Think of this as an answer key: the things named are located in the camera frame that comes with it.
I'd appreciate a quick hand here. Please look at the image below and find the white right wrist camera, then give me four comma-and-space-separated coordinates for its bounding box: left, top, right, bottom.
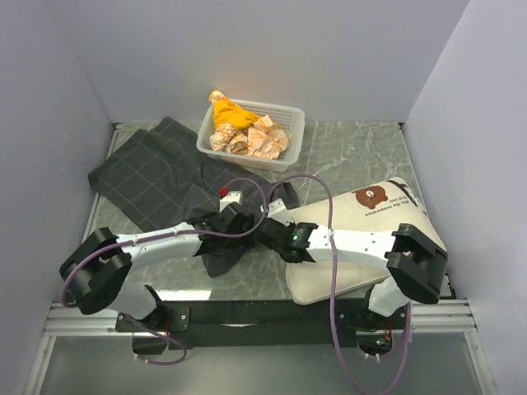
264, 198, 294, 226

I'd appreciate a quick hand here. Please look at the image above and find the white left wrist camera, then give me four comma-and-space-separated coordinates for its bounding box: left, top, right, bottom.
219, 187, 244, 212

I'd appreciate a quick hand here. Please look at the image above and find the white plastic basket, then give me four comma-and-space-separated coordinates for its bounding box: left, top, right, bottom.
196, 99, 305, 173

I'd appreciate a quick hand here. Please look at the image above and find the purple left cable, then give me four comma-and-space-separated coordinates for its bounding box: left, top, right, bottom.
60, 177, 273, 365

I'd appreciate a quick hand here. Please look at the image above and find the cream pillow with bear print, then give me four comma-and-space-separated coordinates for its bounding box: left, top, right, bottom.
286, 177, 445, 304

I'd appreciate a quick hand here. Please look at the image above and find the crumpled orange white paper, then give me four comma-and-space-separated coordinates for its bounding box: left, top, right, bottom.
209, 90, 289, 160

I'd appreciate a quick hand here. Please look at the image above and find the dark grey checked pillowcase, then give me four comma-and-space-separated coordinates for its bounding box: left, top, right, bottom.
86, 116, 300, 279

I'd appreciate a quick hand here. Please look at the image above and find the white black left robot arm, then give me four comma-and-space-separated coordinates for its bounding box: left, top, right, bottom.
59, 202, 255, 331

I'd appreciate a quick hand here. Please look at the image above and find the black base beam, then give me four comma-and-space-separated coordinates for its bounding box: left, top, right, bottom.
114, 299, 407, 355

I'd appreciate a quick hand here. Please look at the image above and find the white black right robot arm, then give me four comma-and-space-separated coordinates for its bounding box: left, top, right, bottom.
255, 219, 448, 328

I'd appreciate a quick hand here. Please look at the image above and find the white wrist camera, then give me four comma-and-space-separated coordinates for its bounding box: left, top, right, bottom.
219, 187, 244, 212
264, 198, 294, 226

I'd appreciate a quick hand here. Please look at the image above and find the yellow cloth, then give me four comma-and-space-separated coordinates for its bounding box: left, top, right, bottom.
212, 100, 260, 130

